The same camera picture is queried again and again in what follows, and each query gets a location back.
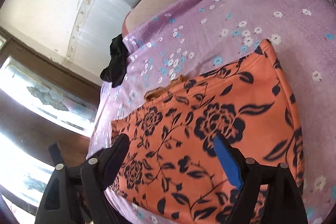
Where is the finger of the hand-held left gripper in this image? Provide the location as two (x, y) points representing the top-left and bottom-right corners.
(48, 142), (69, 169)

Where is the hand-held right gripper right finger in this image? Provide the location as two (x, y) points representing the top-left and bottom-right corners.
(213, 134), (308, 224)

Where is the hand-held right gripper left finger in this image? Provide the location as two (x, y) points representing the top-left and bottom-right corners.
(34, 133), (130, 224)

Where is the orange black floral garment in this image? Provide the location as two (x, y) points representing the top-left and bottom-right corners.
(104, 39), (305, 224)

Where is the black cloth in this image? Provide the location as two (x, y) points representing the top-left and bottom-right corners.
(100, 34), (130, 88)

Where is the purple floral bedsheet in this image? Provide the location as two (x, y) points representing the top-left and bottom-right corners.
(88, 0), (336, 224)

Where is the wooden frame window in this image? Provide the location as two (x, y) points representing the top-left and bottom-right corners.
(0, 30), (104, 216)

